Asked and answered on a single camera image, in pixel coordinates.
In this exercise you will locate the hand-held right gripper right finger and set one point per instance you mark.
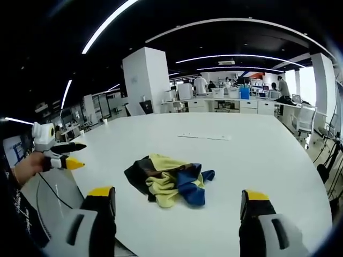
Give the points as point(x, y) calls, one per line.
point(257, 227)

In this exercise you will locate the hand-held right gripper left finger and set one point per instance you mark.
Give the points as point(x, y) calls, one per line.
point(91, 227)

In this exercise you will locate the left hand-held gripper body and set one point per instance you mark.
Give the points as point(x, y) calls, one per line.
point(41, 136)

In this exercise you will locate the yellow blue black garment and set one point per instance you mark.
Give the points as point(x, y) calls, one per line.
point(171, 179)

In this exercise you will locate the person's left hand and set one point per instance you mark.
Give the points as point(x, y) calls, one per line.
point(30, 167)

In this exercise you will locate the person's black printed shirt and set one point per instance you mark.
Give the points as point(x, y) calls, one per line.
point(18, 211)

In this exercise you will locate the black leaning board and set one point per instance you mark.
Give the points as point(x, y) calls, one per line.
point(147, 107)

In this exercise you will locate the black stand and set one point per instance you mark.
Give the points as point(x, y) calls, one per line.
point(328, 166)

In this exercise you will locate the white mesh office chair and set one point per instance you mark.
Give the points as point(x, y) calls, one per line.
point(305, 117)

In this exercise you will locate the long ceiling light strip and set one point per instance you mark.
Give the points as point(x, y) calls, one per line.
point(107, 28)

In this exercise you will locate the white desk row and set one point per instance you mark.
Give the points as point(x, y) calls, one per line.
point(227, 104)

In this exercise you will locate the white box appliance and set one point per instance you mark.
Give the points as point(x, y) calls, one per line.
point(185, 91)

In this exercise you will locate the open laptop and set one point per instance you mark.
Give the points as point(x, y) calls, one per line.
point(296, 98)

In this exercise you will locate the blue box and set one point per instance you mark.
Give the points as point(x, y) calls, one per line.
point(244, 93)

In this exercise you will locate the white storage crate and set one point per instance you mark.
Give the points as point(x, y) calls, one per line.
point(217, 93)

